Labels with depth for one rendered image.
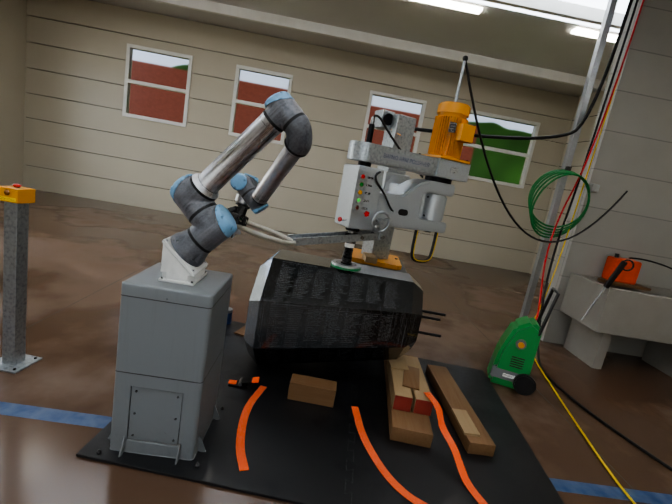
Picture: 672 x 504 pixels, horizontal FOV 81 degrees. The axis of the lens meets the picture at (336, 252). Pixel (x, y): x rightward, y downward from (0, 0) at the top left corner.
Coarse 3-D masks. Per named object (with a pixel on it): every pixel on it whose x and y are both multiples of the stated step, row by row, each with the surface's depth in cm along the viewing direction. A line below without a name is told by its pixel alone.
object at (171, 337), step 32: (128, 288) 171; (160, 288) 171; (192, 288) 177; (224, 288) 194; (128, 320) 174; (160, 320) 174; (192, 320) 174; (224, 320) 208; (128, 352) 177; (160, 352) 177; (192, 352) 177; (128, 384) 180; (160, 384) 180; (192, 384) 180; (128, 416) 183; (160, 416) 184; (192, 416) 184; (128, 448) 186; (160, 448) 186; (192, 448) 187
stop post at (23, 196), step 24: (0, 192) 215; (24, 192) 219; (24, 216) 224; (24, 240) 227; (24, 264) 230; (24, 288) 233; (24, 312) 237; (24, 336) 240; (0, 360) 239; (24, 360) 243
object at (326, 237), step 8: (328, 232) 274; (336, 232) 276; (344, 232) 279; (360, 232) 285; (368, 232) 288; (296, 240) 252; (304, 240) 255; (312, 240) 257; (320, 240) 260; (328, 240) 263; (336, 240) 265; (344, 240) 268; (352, 240) 271; (360, 240) 274; (368, 240) 277
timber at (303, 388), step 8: (296, 376) 257; (304, 376) 259; (296, 384) 249; (304, 384) 250; (312, 384) 251; (320, 384) 253; (328, 384) 255; (336, 384) 256; (288, 392) 251; (296, 392) 250; (304, 392) 250; (312, 392) 250; (320, 392) 249; (328, 392) 249; (296, 400) 251; (304, 400) 251; (312, 400) 251; (320, 400) 250; (328, 400) 250
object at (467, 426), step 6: (456, 414) 252; (462, 414) 253; (468, 414) 254; (462, 420) 246; (468, 420) 248; (462, 426) 240; (468, 426) 241; (474, 426) 242; (468, 432) 235; (474, 432) 236
